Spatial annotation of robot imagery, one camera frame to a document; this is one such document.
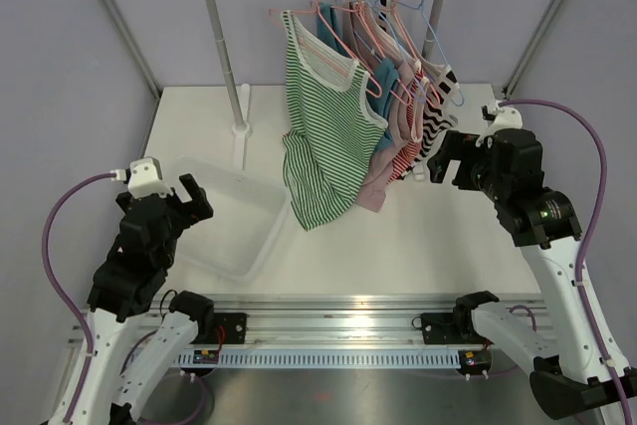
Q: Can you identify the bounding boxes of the mauve pink tank top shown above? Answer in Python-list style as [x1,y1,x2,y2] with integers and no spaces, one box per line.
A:
[356,4,415,212]

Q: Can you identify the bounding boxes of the teal blue tank top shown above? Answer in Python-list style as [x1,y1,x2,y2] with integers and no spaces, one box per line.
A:
[320,2,399,121]

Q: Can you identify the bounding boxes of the green striped tank top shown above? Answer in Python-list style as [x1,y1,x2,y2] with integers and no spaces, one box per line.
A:
[281,10,387,231]

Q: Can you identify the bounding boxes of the blue wire hanger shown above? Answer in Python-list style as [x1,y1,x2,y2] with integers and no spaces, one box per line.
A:
[373,0,428,105]
[385,0,465,107]

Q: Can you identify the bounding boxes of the pink wire hanger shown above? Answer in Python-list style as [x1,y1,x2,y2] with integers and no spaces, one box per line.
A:
[292,0,383,99]
[340,0,414,106]
[375,0,447,107]

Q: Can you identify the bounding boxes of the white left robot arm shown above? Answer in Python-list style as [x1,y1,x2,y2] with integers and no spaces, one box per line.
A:
[41,167,215,424]

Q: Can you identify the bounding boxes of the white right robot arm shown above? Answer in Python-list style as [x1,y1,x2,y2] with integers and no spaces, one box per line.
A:
[421,128,636,422]

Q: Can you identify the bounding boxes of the red striped tank top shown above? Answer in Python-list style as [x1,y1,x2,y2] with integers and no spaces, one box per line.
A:
[389,62,426,182]

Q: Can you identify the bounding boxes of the black white striped tank top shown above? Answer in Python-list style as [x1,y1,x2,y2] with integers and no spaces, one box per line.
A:
[377,0,459,175]

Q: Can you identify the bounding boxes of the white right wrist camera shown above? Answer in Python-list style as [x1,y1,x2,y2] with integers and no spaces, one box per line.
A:
[475,101,524,147]

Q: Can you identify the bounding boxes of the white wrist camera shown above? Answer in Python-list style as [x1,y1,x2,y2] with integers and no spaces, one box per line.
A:
[111,156,173,199]
[475,101,524,147]

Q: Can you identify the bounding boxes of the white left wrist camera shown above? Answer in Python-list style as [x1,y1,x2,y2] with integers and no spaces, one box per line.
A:
[111,156,173,199]

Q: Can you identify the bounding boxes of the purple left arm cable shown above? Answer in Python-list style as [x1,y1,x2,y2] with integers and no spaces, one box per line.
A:
[41,171,130,421]

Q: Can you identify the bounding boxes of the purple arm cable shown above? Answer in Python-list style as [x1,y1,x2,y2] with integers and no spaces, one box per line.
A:
[500,99,633,386]
[41,171,130,421]

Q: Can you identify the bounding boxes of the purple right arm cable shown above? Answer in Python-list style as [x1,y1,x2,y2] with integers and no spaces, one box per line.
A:
[500,99,633,386]

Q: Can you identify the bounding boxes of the white slotted cable duct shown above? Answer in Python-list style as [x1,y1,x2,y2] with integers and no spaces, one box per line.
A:
[175,349,460,369]

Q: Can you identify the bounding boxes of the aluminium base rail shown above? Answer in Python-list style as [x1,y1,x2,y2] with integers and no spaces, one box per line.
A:
[69,293,553,351]

